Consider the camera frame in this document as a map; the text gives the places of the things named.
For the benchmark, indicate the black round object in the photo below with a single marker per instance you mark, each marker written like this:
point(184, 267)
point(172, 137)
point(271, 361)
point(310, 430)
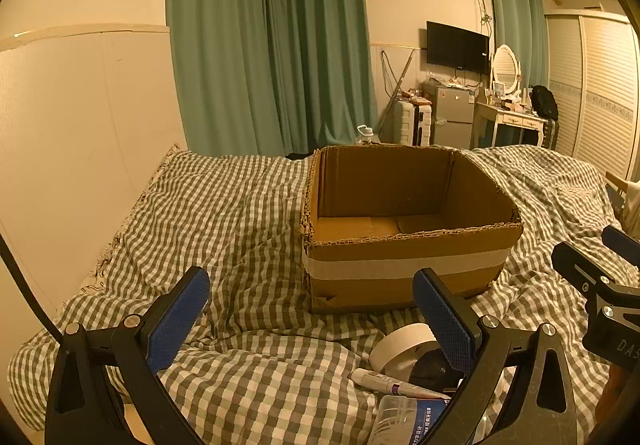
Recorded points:
point(430, 371)

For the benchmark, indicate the green window curtain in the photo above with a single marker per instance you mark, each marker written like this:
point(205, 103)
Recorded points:
point(320, 50)

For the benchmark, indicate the dark suitcase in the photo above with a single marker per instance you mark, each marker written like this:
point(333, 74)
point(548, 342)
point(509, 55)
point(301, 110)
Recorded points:
point(550, 132)

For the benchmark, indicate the narrow green curtain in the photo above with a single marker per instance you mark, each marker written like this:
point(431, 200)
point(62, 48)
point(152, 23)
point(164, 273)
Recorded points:
point(517, 25)

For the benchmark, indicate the white cloth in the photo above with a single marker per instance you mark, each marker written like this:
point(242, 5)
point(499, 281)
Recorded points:
point(632, 202)

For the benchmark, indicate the green checked blanket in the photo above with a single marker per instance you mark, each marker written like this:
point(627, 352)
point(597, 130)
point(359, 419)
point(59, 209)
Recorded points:
point(240, 235)

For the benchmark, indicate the clear water jug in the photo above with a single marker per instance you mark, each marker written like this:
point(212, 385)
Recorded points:
point(367, 135)

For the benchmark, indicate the wide green curtain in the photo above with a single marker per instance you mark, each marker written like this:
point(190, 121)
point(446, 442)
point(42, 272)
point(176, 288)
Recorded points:
point(220, 50)

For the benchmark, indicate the black wall television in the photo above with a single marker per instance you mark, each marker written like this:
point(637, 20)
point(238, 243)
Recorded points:
point(457, 47)

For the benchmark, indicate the white dressing table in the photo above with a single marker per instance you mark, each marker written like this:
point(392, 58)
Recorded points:
point(510, 117)

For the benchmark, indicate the white slatted wardrobe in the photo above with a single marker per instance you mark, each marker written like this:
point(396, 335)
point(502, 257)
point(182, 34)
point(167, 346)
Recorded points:
point(595, 90)

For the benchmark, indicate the black backpack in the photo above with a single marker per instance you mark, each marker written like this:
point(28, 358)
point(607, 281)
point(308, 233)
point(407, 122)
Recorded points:
point(544, 102)

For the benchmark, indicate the white tape roll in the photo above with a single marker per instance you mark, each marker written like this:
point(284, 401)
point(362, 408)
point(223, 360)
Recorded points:
point(400, 345)

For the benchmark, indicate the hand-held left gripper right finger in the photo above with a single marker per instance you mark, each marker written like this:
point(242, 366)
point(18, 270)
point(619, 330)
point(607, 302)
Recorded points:
point(445, 320)

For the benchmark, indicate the white oval mirror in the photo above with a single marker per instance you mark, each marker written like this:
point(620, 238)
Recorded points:
point(506, 70)

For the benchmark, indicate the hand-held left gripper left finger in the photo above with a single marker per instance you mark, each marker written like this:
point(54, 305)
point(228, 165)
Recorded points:
point(175, 320)

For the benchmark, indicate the white suitcase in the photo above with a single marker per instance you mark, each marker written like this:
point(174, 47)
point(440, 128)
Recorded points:
point(407, 122)

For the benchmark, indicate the mop sticks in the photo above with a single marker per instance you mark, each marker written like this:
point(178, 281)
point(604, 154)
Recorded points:
point(395, 85)

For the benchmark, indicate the brown cardboard box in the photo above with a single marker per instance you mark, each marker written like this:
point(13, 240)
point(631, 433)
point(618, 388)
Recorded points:
point(400, 285)

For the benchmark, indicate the wooden chair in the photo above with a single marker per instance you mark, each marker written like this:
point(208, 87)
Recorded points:
point(617, 182)

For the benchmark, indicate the white tube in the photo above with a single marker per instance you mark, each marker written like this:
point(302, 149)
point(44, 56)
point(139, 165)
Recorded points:
point(380, 381)

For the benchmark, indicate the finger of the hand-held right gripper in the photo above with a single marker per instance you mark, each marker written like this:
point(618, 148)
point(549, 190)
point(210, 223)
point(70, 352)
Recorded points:
point(622, 242)
point(575, 265)

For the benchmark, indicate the small grey fridge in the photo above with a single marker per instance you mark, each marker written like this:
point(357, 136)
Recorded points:
point(452, 117)

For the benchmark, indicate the clear plastic container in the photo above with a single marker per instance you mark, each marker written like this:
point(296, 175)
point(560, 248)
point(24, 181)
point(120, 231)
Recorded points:
point(395, 420)

